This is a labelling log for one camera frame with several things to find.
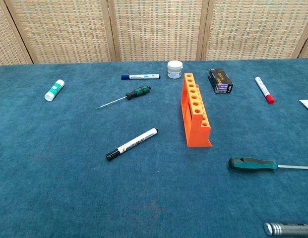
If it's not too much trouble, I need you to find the red cap marker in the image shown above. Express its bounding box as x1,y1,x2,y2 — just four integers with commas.
254,76,276,104

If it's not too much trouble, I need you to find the white green glue stick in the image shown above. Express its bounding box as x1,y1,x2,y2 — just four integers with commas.
44,79,65,102

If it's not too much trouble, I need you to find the teal black large screwdriver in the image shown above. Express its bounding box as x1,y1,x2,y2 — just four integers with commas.
228,157,308,172

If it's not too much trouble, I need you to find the silver black precision screwdriver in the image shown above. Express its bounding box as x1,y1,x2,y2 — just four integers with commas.
264,222,308,237

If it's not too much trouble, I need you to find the blue cap whiteboard marker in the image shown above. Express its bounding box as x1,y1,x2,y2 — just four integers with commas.
121,73,161,80

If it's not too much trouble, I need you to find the white round jar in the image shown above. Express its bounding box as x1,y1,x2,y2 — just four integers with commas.
167,60,184,79

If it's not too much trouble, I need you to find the blue carpet table cover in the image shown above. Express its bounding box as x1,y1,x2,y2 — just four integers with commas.
0,58,308,238

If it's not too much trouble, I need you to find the black purple small box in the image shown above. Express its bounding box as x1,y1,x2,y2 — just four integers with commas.
207,68,234,95

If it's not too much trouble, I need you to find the orange tool rack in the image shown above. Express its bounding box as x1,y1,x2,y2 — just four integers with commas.
181,72,213,148

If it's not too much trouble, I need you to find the black cap whiteboard marker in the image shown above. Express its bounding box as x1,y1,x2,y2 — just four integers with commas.
105,127,159,162

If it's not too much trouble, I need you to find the green black small screwdriver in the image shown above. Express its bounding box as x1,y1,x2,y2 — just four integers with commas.
96,85,152,110

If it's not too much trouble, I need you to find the woven wicker folding screen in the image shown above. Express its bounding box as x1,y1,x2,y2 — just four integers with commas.
0,0,308,66

